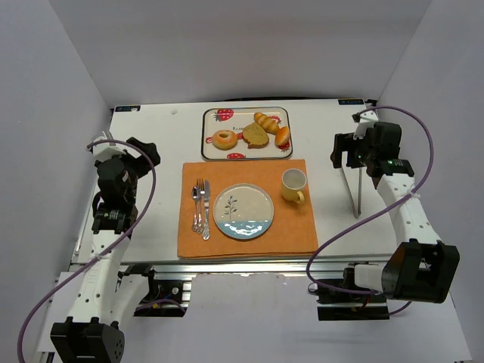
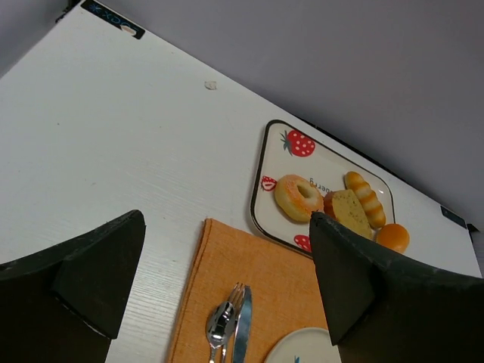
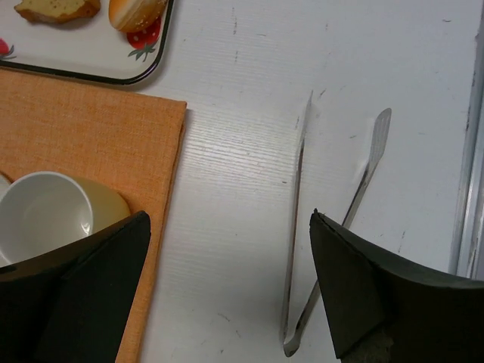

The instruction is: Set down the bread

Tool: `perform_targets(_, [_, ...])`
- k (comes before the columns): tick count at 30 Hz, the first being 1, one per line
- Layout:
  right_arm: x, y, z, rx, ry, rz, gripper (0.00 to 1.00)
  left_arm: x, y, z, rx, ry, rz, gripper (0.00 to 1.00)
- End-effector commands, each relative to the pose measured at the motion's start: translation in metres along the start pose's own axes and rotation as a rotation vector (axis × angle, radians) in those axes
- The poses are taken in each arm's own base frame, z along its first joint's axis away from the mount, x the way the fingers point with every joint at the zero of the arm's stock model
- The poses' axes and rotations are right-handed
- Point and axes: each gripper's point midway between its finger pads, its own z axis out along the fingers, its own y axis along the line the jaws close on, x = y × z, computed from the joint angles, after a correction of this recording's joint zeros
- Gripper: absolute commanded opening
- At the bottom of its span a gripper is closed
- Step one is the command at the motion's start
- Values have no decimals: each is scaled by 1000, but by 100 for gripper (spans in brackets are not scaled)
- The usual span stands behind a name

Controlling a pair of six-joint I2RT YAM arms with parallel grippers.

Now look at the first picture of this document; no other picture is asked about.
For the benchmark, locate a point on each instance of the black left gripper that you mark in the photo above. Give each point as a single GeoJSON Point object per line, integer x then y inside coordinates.
{"type": "Point", "coordinates": [141, 152]}

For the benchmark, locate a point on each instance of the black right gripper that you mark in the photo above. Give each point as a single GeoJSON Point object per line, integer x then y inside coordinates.
{"type": "Point", "coordinates": [348, 152]}

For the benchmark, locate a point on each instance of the glazed donut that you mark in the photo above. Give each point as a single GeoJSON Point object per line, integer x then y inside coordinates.
{"type": "Point", "coordinates": [224, 139]}

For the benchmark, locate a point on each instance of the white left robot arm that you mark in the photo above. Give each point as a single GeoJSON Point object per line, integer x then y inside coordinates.
{"type": "Point", "coordinates": [107, 299]}

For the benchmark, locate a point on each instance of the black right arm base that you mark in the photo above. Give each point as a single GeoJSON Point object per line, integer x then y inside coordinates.
{"type": "Point", "coordinates": [348, 292]}

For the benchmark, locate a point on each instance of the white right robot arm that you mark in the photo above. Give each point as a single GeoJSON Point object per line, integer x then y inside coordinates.
{"type": "Point", "coordinates": [422, 267]}

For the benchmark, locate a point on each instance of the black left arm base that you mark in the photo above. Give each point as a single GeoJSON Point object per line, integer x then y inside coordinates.
{"type": "Point", "coordinates": [163, 294]}

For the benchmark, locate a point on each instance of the small oval bread roll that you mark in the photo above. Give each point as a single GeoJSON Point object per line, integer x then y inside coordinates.
{"type": "Point", "coordinates": [282, 137]}

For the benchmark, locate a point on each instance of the striped long bread roll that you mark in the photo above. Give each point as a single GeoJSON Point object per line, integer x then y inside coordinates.
{"type": "Point", "coordinates": [267, 123]}

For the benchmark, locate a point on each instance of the brown bread slice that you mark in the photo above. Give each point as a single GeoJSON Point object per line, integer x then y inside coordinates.
{"type": "Point", "coordinates": [255, 136]}

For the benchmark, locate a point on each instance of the yellow mug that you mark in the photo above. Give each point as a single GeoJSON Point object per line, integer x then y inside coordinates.
{"type": "Point", "coordinates": [293, 182]}

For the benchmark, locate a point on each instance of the orange placemat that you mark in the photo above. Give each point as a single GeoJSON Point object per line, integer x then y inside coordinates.
{"type": "Point", "coordinates": [293, 229]}

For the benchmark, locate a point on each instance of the right blue table label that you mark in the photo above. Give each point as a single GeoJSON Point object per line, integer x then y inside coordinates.
{"type": "Point", "coordinates": [351, 101]}

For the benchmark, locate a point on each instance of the blue table label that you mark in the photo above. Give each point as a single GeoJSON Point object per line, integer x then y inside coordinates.
{"type": "Point", "coordinates": [127, 108]}
{"type": "Point", "coordinates": [351, 101]}

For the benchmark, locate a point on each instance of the silver spoon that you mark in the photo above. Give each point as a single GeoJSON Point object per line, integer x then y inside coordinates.
{"type": "Point", "coordinates": [196, 199]}

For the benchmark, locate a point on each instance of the silver fork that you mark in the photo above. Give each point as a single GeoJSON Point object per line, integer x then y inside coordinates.
{"type": "Point", "coordinates": [200, 194]}

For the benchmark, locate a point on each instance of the silver knife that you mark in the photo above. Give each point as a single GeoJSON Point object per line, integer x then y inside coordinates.
{"type": "Point", "coordinates": [206, 197]}

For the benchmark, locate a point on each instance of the left blue table label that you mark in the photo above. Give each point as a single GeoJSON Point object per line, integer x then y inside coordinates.
{"type": "Point", "coordinates": [127, 108]}

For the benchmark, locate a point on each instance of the ceramic plate with plant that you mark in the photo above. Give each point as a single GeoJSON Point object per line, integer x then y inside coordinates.
{"type": "Point", "coordinates": [243, 212]}

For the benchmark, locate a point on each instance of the strawberry pattern tray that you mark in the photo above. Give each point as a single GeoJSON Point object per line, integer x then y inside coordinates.
{"type": "Point", "coordinates": [235, 119]}

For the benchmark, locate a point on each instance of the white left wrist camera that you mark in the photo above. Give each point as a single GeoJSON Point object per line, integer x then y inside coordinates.
{"type": "Point", "coordinates": [105, 151]}

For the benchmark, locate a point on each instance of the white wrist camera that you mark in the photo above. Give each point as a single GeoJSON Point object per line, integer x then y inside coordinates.
{"type": "Point", "coordinates": [363, 120]}
{"type": "Point", "coordinates": [105, 151]}

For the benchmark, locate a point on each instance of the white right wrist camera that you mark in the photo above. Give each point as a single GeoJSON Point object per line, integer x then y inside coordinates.
{"type": "Point", "coordinates": [363, 120]}

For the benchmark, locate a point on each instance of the aluminium table frame rail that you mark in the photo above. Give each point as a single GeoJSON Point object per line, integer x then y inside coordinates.
{"type": "Point", "coordinates": [246, 267]}

